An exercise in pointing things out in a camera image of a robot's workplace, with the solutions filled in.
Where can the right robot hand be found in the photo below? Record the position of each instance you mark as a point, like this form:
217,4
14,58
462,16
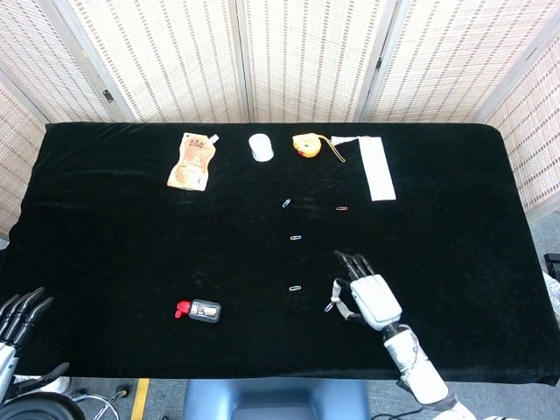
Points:
376,302

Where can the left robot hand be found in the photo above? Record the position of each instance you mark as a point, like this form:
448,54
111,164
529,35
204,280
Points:
19,315

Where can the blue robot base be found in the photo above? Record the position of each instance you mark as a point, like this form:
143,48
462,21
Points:
280,400

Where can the white shoe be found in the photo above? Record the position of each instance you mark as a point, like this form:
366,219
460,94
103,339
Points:
59,386

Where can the chrome stool base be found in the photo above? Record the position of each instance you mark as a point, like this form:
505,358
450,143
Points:
94,396

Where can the white paper strip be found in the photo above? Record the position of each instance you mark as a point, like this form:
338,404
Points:
378,170

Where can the black velvet tablecloth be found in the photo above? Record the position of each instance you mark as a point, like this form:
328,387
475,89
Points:
131,245

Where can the yellow tape measure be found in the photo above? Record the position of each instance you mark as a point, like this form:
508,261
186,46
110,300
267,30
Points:
306,146

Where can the black bottle with red cap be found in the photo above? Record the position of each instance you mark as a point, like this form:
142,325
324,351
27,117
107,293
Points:
203,310

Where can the white patterned cloth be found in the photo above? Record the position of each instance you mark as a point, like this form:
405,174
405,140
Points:
553,293

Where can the black box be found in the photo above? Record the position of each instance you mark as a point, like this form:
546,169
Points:
553,262

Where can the small white round container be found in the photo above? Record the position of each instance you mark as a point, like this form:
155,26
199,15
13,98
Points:
261,148

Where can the beige spout pouch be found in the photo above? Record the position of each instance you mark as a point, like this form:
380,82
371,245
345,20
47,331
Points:
192,166

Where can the woven folding screen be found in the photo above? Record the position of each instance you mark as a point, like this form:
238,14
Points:
306,52

